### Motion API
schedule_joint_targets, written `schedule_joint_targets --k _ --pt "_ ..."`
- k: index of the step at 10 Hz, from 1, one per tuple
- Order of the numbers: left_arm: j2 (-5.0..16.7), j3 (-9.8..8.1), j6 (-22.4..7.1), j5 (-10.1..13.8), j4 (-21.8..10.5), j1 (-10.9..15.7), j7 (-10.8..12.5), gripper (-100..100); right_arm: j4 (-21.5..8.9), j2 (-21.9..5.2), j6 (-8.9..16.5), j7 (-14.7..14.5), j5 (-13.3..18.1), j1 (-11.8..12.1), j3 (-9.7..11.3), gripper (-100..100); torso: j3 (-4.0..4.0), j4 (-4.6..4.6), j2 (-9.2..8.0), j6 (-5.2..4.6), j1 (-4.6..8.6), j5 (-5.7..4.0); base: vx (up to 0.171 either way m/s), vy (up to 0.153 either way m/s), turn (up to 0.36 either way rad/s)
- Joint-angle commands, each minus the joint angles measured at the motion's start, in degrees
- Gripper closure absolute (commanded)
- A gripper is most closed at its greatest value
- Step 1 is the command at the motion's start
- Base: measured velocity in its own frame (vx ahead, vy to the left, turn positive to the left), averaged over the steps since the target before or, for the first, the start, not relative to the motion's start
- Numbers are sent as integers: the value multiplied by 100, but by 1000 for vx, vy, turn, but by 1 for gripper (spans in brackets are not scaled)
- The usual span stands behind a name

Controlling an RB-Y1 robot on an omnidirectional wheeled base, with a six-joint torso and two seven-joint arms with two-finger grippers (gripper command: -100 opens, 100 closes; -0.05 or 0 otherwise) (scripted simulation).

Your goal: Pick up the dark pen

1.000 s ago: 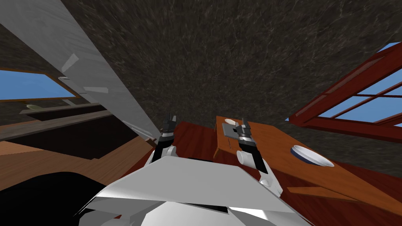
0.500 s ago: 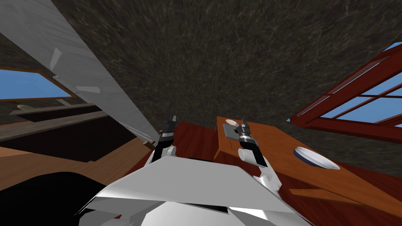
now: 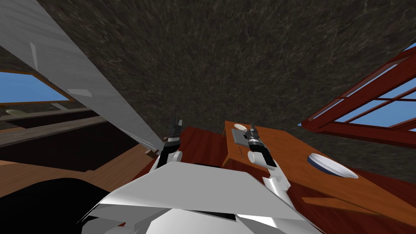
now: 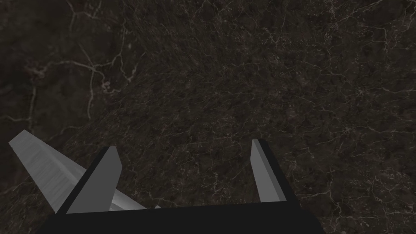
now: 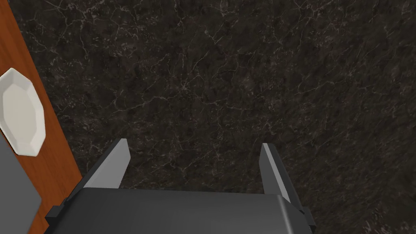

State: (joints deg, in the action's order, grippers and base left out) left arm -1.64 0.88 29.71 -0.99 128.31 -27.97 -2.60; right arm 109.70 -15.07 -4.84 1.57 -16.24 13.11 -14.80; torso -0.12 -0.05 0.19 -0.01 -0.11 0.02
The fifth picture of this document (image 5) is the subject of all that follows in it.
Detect brown wooden table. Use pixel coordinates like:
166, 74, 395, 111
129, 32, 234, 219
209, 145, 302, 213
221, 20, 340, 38
0, 0, 83, 234

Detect white octagonal plate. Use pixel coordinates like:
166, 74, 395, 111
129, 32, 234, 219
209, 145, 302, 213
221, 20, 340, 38
0, 67, 46, 158

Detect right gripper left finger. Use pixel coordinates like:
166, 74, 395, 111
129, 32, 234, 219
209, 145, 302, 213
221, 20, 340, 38
66, 138, 132, 200

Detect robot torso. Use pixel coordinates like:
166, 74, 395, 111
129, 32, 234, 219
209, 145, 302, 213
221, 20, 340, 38
0, 132, 43, 234

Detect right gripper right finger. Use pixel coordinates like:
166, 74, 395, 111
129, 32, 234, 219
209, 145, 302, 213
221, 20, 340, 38
259, 143, 305, 214

